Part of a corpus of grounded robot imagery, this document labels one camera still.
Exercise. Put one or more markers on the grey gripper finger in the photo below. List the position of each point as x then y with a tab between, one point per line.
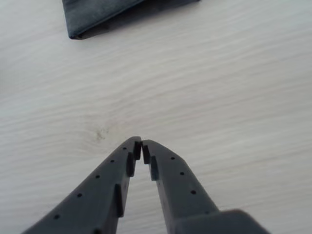
175	185
97	195

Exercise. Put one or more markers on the dark grey folded mat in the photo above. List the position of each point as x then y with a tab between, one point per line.
102	14

